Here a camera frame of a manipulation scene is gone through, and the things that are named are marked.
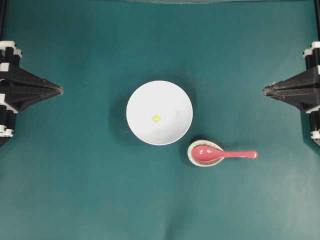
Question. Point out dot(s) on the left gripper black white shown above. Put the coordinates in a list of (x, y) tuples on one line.
[(30, 89)]

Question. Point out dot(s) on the white round bowl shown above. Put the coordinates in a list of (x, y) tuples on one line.
[(162, 98)]

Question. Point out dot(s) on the pink ceramic spoon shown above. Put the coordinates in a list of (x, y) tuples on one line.
[(204, 153)]

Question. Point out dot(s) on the small speckled spoon rest dish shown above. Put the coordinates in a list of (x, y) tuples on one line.
[(201, 142)]

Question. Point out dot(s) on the green table mat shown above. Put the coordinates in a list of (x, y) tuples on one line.
[(75, 171)]

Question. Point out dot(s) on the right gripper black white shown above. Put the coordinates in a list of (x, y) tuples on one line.
[(294, 91)]

